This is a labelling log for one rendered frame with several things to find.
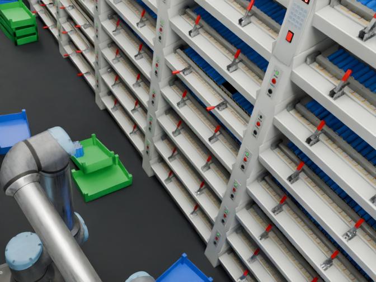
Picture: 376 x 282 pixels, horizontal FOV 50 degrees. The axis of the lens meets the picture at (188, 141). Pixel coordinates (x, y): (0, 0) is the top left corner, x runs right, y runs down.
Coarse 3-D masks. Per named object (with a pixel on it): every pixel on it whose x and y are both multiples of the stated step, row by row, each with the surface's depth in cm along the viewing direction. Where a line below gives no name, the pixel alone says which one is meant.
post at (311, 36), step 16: (304, 32) 119; (320, 32) 123; (304, 48) 124; (272, 64) 134; (288, 80) 131; (288, 96) 138; (256, 112) 148; (272, 112) 141; (272, 128) 147; (256, 144) 154; (240, 160) 166; (256, 160) 157; (240, 176) 169; (240, 192) 173; (224, 240) 197; (208, 256) 218
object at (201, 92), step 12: (168, 48) 190; (180, 48) 192; (168, 60) 190; (180, 60) 189; (180, 72) 185; (192, 72) 184; (192, 84) 179; (204, 84) 179; (204, 96) 175; (216, 96) 174; (216, 108) 170; (228, 108) 169; (228, 120) 166; (240, 120) 165; (240, 132) 161
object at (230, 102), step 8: (176, 56) 190; (184, 56) 187; (192, 64) 183; (200, 72) 180; (208, 80) 177; (208, 88) 176; (216, 88) 173; (224, 96) 170; (232, 104) 167; (240, 112) 164; (248, 120) 161
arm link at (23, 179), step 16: (16, 144) 130; (16, 160) 126; (32, 160) 129; (0, 176) 126; (16, 176) 124; (32, 176) 126; (16, 192) 124; (32, 192) 124; (32, 208) 123; (48, 208) 124; (32, 224) 123; (48, 224) 121; (64, 224) 125; (48, 240) 120; (64, 240) 121; (64, 256) 119; (80, 256) 121; (64, 272) 118; (80, 272) 118
